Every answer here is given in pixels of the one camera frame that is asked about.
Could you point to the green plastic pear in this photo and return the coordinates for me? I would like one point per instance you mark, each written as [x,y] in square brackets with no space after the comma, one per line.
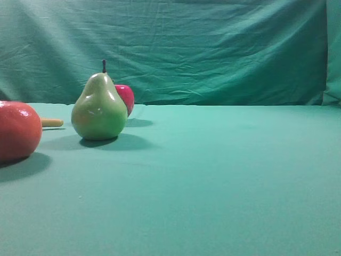
[99,113]

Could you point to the green table cloth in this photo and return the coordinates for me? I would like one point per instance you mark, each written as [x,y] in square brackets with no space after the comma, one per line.
[180,180]

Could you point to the red plastic apple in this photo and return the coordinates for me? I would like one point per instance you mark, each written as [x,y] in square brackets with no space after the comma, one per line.
[127,95]

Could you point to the yellow banana tip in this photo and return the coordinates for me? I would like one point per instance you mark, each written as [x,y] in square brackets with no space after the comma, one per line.
[46,122]

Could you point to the green backdrop cloth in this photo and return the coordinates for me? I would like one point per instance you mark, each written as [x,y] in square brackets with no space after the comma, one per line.
[174,52]

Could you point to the large orange-red fruit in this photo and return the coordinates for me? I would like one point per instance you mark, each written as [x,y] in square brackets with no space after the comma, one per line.
[21,130]

